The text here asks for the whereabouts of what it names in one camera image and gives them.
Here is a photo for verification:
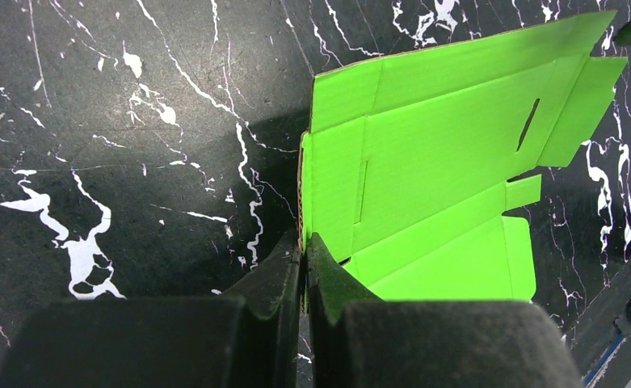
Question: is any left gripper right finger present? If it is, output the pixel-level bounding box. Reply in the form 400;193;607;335
305;234;583;387

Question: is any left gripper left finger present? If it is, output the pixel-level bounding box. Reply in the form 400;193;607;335
0;230;301;387

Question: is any green paper box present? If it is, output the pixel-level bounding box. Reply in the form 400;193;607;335
297;10;627;302

